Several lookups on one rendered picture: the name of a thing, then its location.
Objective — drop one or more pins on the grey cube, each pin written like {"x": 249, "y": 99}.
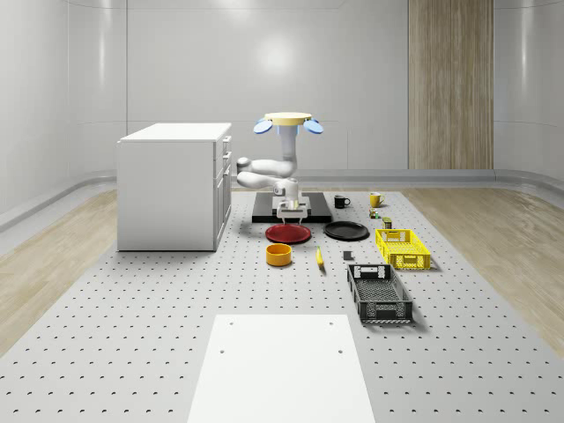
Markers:
{"x": 348, "y": 255}

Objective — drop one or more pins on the dark grey basket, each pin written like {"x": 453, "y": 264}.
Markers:
{"x": 381, "y": 295}

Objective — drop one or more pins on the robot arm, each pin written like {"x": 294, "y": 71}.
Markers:
{"x": 288, "y": 150}

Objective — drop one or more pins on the flat-sided can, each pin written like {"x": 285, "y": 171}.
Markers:
{"x": 387, "y": 223}

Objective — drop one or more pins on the black stove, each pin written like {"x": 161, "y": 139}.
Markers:
{"x": 319, "y": 207}

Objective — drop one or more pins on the banana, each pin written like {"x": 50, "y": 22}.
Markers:
{"x": 320, "y": 259}

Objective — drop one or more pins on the white cabinet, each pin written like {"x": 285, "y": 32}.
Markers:
{"x": 167, "y": 198}

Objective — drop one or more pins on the yellow mug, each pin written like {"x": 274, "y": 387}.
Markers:
{"x": 375, "y": 200}

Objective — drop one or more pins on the yellow basket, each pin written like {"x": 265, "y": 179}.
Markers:
{"x": 403, "y": 249}

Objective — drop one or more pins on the black plate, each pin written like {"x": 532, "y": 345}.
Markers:
{"x": 346, "y": 230}

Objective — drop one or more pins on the puzzle cube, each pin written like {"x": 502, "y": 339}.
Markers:
{"x": 375, "y": 214}

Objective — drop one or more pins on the drone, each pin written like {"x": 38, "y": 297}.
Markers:
{"x": 287, "y": 117}

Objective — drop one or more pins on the yellow bowl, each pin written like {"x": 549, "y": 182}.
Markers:
{"x": 278, "y": 257}

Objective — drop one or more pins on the white board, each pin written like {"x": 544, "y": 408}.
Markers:
{"x": 282, "y": 370}

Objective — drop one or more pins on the red plate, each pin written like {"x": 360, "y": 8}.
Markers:
{"x": 288, "y": 234}

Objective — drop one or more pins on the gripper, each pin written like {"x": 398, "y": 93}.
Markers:
{"x": 291, "y": 212}

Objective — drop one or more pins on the black mug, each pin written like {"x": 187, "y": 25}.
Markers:
{"x": 339, "y": 202}

